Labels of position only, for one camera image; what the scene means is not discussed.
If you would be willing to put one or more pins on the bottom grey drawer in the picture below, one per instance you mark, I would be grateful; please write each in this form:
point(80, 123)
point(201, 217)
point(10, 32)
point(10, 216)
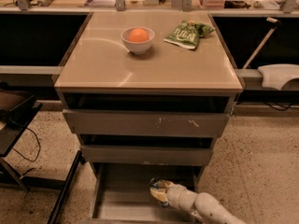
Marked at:
point(122, 194)

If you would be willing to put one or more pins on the grey drawer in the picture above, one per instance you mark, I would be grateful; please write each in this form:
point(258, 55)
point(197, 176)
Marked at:
point(148, 155)
point(122, 194)
point(140, 123)

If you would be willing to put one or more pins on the middle grey drawer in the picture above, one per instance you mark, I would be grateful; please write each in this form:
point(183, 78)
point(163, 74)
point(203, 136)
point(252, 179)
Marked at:
point(148, 155)

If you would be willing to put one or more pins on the top grey drawer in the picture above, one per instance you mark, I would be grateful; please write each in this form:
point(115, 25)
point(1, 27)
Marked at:
point(140, 123)

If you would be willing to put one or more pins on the white ceramic bowl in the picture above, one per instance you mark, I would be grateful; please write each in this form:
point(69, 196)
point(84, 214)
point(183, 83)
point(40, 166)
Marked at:
point(137, 47)

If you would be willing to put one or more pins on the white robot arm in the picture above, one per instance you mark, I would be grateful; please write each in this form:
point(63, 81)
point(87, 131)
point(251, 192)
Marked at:
point(202, 206)

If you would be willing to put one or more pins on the orange fruit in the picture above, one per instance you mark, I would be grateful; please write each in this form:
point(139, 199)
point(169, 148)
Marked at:
point(138, 35)

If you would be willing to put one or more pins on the green chip bag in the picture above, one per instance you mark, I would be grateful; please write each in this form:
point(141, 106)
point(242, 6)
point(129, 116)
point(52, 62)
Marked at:
point(188, 34)

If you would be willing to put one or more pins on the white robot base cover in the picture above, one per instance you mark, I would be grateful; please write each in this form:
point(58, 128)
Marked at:
point(275, 76)

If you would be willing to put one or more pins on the white stick handle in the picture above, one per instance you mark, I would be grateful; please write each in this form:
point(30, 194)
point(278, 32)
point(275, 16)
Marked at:
point(275, 23)

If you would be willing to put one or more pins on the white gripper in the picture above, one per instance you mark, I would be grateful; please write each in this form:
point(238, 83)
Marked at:
point(175, 192)

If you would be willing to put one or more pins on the grey drawer cabinet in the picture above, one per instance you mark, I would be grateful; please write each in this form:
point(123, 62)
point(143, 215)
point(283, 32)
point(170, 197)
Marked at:
point(102, 74)

